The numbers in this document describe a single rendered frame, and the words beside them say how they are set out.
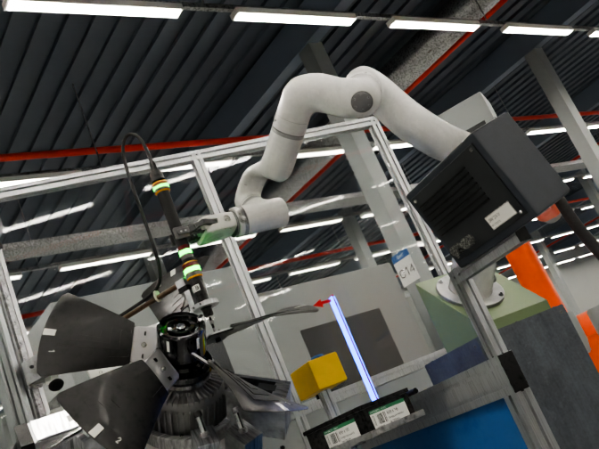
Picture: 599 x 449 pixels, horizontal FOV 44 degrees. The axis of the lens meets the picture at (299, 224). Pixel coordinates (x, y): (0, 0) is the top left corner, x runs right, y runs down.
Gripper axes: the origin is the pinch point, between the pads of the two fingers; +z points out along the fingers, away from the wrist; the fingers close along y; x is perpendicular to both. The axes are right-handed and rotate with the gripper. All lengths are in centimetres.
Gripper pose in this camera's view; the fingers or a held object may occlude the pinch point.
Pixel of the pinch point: (179, 235)
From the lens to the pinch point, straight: 200.3
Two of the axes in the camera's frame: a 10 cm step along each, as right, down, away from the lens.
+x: -3.7, -8.8, 2.8
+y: -3.5, 4.1, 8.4
